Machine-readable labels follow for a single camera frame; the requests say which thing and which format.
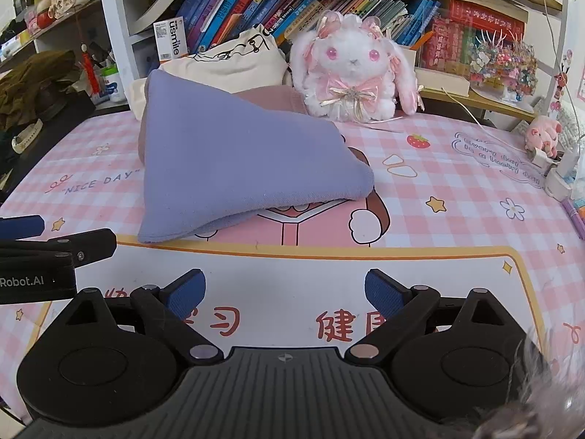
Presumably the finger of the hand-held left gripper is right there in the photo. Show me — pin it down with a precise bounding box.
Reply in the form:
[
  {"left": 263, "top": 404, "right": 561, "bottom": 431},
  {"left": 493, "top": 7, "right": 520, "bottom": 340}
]
[
  {"left": 0, "top": 215, "right": 45, "bottom": 241},
  {"left": 0, "top": 229, "right": 117, "bottom": 267}
]

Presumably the white bookshelf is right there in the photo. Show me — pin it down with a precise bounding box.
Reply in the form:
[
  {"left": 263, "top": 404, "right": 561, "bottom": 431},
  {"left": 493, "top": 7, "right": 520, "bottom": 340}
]
[{"left": 96, "top": 0, "right": 572, "bottom": 120}]

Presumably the large beige book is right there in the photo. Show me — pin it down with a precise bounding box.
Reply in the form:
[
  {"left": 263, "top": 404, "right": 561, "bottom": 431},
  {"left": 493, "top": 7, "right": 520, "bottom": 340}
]
[{"left": 434, "top": 0, "right": 530, "bottom": 23}]

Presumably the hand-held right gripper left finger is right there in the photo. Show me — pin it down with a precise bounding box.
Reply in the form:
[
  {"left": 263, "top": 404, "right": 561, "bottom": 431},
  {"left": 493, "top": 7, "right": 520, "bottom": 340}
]
[{"left": 59, "top": 269, "right": 224, "bottom": 367}]

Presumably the dark cloth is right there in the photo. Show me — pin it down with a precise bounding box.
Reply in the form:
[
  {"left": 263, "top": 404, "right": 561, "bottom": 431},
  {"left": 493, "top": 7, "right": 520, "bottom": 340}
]
[{"left": 0, "top": 128, "right": 28, "bottom": 179}]

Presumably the purple and mauve sweater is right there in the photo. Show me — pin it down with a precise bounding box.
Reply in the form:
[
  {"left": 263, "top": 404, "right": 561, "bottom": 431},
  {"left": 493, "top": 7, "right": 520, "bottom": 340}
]
[{"left": 137, "top": 70, "right": 375, "bottom": 244}]

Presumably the stack of red books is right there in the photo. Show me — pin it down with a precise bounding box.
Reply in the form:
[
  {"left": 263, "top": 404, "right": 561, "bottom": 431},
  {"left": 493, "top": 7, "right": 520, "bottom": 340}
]
[{"left": 420, "top": 0, "right": 526, "bottom": 76}]

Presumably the row of colourful books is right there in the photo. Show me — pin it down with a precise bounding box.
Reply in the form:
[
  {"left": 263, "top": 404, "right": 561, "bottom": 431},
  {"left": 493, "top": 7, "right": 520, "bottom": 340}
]
[{"left": 176, "top": 0, "right": 442, "bottom": 53}]

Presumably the flat cream box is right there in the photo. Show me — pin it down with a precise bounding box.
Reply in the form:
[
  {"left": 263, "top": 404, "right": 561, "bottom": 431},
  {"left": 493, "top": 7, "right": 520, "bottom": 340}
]
[{"left": 415, "top": 66, "right": 471, "bottom": 98}]

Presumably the small pink pig plush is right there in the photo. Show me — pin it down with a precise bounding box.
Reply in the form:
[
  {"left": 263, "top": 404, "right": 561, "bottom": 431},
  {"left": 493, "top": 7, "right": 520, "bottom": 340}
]
[{"left": 525, "top": 115, "right": 564, "bottom": 158}]

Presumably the white pink bunny plush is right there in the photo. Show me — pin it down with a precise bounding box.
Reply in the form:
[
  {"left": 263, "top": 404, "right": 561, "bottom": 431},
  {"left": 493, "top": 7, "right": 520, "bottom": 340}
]
[{"left": 289, "top": 9, "right": 426, "bottom": 123}]

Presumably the purple pen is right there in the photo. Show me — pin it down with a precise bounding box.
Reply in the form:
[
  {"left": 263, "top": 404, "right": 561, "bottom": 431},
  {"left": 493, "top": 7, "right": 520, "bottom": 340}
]
[{"left": 563, "top": 196, "right": 585, "bottom": 232}]

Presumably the white power adapter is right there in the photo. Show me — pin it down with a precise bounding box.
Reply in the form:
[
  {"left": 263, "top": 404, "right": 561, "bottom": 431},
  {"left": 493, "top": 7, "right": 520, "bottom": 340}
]
[{"left": 544, "top": 145, "right": 582, "bottom": 202}]

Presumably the red tassel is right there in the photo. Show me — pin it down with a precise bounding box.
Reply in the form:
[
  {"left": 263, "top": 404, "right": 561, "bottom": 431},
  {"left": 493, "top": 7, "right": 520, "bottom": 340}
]
[{"left": 80, "top": 43, "right": 101, "bottom": 97}]

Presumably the fluffy grey sleeve cuff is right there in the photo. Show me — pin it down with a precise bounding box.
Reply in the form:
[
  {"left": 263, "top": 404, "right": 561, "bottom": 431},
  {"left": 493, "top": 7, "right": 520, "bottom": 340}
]
[{"left": 471, "top": 329, "right": 585, "bottom": 439}]

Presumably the olive green cloth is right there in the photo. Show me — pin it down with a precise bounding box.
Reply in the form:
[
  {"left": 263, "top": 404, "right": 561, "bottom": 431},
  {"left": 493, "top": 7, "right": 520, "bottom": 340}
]
[{"left": 0, "top": 50, "right": 80, "bottom": 129}]

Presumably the thin white cable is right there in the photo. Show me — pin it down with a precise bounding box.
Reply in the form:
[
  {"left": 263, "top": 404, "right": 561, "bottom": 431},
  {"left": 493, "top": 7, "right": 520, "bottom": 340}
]
[{"left": 441, "top": 87, "right": 540, "bottom": 156}]

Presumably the beige watch strap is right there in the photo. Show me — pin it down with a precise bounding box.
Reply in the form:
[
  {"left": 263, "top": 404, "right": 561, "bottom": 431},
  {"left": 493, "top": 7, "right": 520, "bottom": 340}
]
[{"left": 11, "top": 119, "right": 44, "bottom": 154}]

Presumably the colourful bead ornament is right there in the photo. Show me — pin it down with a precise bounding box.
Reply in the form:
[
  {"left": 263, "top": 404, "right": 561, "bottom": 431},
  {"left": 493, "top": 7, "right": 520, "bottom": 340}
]
[{"left": 468, "top": 27, "right": 540, "bottom": 101}]

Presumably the white bottle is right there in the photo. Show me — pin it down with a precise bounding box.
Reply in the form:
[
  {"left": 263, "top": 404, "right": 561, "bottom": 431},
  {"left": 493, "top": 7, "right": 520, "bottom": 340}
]
[{"left": 99, "top": 65, "right": 127, "bottom": 104}]

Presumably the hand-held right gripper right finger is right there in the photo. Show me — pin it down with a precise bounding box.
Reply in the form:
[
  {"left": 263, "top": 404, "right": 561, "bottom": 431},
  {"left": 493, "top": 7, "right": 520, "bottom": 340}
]
[{"left": 344, "top": 269, "right": 524, "bottom": 367}]

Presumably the white printed box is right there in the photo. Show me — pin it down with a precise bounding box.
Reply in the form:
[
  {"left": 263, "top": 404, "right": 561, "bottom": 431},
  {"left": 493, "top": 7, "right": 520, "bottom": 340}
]
[{"left": 153, "top": 16, "right": 186, "bottom": 62}]

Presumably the cream tote bag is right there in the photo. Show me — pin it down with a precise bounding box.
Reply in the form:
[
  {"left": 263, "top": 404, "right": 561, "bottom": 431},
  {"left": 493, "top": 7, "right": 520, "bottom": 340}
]
[{"left": 130, "top": 25, "right": 290, "bottom": 122}]

